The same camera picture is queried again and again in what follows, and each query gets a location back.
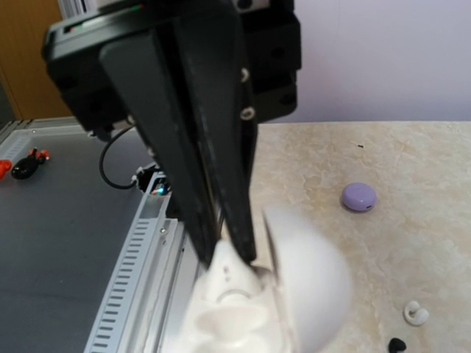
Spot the white earbud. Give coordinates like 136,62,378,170
403,301,430,327
203,240,262,304

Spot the black cable on bench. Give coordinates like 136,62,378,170
99,126,139,190

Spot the aluminium front rail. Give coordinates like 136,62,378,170
85,197,200,352

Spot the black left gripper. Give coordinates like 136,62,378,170
41,1,302,262

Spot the purple earbud charging case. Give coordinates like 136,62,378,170
341,182,377,213

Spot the wooden door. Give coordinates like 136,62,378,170
1,1,72,120

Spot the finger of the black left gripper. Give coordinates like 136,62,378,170
99,30,217,265

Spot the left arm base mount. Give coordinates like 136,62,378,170
132,163,180,219

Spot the white earbud charging case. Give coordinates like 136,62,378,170
173,206,353,352

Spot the black earbud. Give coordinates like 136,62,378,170
388,338,407,353

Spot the black red tool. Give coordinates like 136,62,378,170
1,148,50,180

